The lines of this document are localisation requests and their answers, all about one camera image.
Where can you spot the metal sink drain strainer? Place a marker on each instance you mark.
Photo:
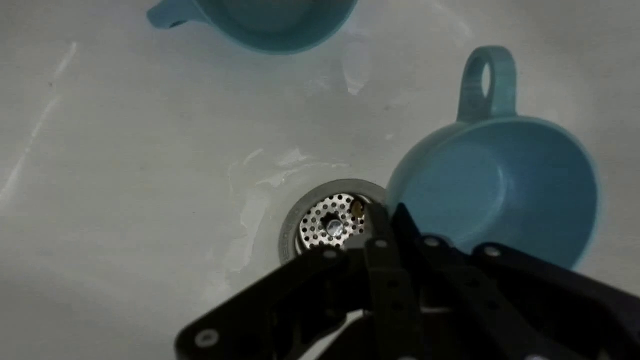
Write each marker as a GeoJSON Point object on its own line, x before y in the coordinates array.
{"type": "Point", "coordinates": [331, 222]}

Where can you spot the white double kitchen sink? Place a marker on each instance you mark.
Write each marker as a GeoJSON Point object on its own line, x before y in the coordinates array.
{"type": "Point", "coordinates": [133, 167]}

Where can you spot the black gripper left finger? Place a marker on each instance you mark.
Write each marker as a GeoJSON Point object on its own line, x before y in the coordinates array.
{"type": "Point", "coordinates": [300, 301]}

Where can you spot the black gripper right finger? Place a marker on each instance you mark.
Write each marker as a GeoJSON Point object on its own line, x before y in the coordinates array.
{"type": "Point", "coordinates": [506, 306]}

